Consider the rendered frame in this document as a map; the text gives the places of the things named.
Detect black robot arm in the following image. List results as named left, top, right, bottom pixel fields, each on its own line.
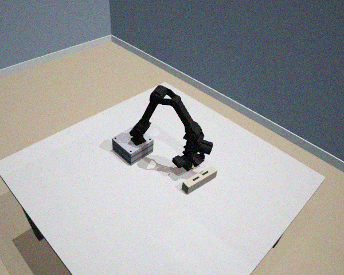
left=129, top=85, right=213, bottom=167

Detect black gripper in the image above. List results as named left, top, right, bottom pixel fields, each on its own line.
left=172, top=145, right=205, bottom=168

